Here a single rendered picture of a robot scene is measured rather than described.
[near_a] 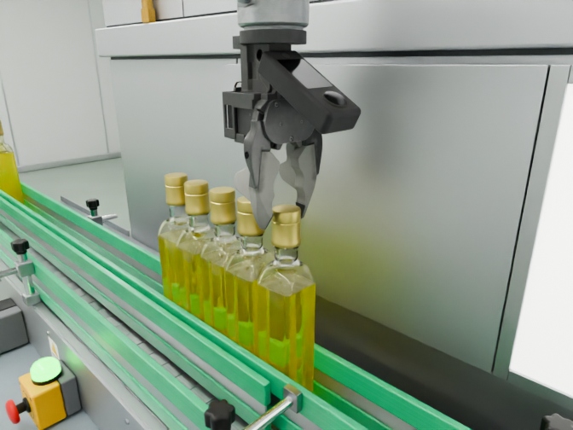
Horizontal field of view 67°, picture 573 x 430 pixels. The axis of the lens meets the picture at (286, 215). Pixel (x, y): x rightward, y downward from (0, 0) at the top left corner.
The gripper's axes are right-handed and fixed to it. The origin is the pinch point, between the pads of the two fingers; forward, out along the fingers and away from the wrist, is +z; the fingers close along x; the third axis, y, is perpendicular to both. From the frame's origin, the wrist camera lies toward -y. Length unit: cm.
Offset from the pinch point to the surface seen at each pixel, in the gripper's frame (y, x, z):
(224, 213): 10.0, 2.2, 2.0
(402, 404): -15.1, -4.4, 19.8
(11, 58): 601, -77, -23
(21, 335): 59, 23, 37
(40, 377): 33, 24, 31
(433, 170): -10.7, -12.9, -5.3
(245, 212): 4.9, 2.5, 0.5
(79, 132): 608, -143, 72
